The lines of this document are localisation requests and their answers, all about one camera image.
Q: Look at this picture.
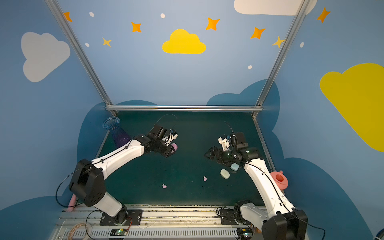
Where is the light blue earbud case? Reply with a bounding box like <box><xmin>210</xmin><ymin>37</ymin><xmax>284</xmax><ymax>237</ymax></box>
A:
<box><xmin>230</xmin><ymin>163</ymin><xmax>240</xmax><ymax>172</ymax></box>

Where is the aluminium right frame post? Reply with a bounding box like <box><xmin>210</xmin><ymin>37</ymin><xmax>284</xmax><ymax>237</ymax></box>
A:
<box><xmin>252</xmin><ymin>0</ymin><xmax>311</xmax><ymax>120</ymax></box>

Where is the pink earbud charging case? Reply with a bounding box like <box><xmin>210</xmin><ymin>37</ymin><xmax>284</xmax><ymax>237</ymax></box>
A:
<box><xmin>171</xmin><ymin>143</ymin><xmax>178</xmax><ymax>151</ymax></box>

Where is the pink toy watering can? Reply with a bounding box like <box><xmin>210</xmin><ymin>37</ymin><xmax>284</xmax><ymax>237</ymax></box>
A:
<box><xmin>271</xmin><ymin>171</ymin><xmax>289</xmax><ymax>190</ymax></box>

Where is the purple ribbed glass vase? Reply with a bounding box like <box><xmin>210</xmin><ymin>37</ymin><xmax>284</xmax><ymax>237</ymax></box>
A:
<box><xmin>103</xmin><ymin>117</ymin><xmax>132</xmax><ymax>148</ymax></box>

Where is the front aluminium rail bed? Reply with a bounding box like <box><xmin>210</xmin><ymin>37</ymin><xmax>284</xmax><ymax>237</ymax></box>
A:
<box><xmin>50</xmin><ymin>205</ymin><xmax>263</xmax><ymax>240</ymax></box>

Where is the mint green earbud case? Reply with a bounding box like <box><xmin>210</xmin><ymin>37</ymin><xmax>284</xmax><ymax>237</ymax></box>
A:
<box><xmin>220</xmin><ymin>169</ymin><xmax>231</xmax><ymax>180</ymax></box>

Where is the right green circuit board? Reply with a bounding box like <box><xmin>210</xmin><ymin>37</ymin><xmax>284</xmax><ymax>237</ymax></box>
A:
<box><xmin>236</xmin><ymin>228</ymin><xmax>254</xmax><ymax>240</ymax></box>

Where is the aluminium back frame rail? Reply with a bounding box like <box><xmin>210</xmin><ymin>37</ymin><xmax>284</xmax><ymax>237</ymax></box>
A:
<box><xmin>106</xmin><ymin>105</ymin><xmax>263</xmax><ymax>112</ymax></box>

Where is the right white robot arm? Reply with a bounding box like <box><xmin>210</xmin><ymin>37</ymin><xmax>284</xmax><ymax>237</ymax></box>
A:
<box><xmin>205</xmin><ymin>132</ymin><xmax>308</xmax><ymax>240</ymax></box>

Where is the aluminium frame post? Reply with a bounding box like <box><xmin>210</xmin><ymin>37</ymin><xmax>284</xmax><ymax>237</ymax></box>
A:
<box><xmin>45</xmin><ymin>0</ymin><xmax>113</xmax><ymax>107</ymax></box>
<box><xmin>252</xmin><ymin>0</ymin><xmax>311</xmax><ymax>120</ymax></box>

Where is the green circuit board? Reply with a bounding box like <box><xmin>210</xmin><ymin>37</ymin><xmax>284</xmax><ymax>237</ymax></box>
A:
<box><xmin>110</xmin><ymin>229</ymin><xmax>128</xmax><ymax>237</ymax></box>
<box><xmin>236</xmin><ymin>228</ymin><xmax>254</xmax><ymax>240</ymax></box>

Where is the left green circuit board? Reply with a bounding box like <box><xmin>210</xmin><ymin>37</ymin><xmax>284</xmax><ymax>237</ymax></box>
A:
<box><xmin>110</xmin><ymin>229</ymin><xmax>128</xmax><ymax>237</ymax></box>

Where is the aluminium left frame post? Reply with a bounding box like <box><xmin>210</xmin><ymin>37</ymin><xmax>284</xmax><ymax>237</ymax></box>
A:
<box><xmin>45</xmin><ymin>0</ymin><xmax>113</xmax><ymax>107</ymax></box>

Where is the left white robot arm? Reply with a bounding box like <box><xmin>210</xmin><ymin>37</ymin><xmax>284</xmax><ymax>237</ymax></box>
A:
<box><xmin>69</xmin><ymin>124</ymin><xmax>178</xmax><ymax>225</ymax></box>

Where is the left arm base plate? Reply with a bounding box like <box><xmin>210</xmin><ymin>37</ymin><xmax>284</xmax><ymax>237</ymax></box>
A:
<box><xmin>100</xmin><ymin>210</ymin><xmax>143</xmax><ymax>227</ymax></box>

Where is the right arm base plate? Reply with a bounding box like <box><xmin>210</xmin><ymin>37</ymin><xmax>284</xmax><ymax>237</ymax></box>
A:
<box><xmin>216</xmin><ymin>207</ymin><xmax>244</xmax><ymax>225</ymax></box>

